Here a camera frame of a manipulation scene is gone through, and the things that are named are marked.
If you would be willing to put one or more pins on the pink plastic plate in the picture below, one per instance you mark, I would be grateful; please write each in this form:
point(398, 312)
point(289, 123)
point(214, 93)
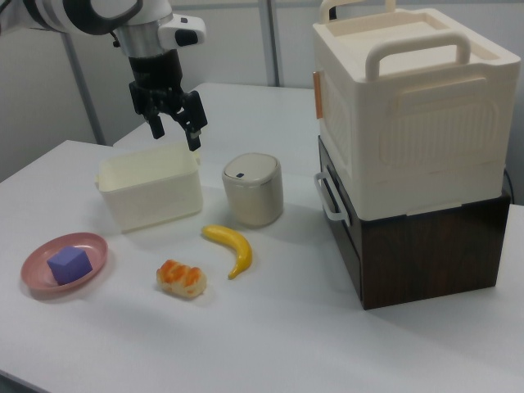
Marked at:
point(88, 249)

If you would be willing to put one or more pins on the grey metal frame post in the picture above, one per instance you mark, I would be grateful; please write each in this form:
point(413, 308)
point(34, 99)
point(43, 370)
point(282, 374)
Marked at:
point(88, 102)
point(276, 41)

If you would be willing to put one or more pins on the small beige lidded trash can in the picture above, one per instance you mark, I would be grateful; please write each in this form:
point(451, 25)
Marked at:
point(254, 192)

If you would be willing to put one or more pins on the yellow toy banana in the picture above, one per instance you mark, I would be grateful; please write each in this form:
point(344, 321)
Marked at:
point(239, 245)

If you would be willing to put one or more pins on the orange box latch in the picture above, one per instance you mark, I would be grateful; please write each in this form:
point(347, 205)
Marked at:
point(318, 94)

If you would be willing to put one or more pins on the cream plastic open bin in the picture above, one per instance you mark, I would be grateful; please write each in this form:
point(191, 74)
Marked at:
point(151, 192)

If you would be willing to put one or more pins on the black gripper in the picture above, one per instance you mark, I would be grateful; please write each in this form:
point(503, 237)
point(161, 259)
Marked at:
point(157, 78)

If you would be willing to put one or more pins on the dark wood drawer cabinet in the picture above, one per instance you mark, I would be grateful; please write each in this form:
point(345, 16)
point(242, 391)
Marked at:
point(430, 258)

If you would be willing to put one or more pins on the purple cube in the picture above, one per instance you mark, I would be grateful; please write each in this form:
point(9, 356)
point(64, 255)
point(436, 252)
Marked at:
point(69, 266)

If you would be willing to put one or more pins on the orange glazed toy bread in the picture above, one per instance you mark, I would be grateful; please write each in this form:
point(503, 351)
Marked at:
point(182, 279)

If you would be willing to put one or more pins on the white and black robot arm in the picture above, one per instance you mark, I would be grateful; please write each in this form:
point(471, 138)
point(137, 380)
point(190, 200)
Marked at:
point(61, 12)

